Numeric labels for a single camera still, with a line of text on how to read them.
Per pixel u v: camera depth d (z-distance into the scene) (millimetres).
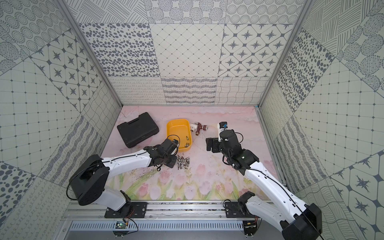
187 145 978
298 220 378
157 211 760
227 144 554
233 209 740
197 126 1065
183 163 901
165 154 684
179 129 1049
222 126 662
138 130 1016
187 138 1011
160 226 701
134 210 731
